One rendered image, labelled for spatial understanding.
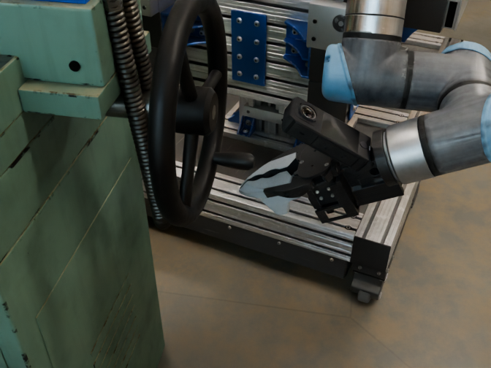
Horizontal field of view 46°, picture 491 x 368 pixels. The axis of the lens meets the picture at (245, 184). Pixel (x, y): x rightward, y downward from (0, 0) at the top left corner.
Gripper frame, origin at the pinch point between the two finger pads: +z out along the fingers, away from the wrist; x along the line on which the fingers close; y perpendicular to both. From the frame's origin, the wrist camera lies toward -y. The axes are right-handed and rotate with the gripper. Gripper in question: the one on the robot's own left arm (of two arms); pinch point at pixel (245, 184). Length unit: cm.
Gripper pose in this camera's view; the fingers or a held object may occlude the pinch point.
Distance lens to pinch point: 79.3
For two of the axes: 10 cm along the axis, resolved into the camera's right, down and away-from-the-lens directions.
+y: 4.9, 7.0, 5.2
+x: 2.0, -6.7, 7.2
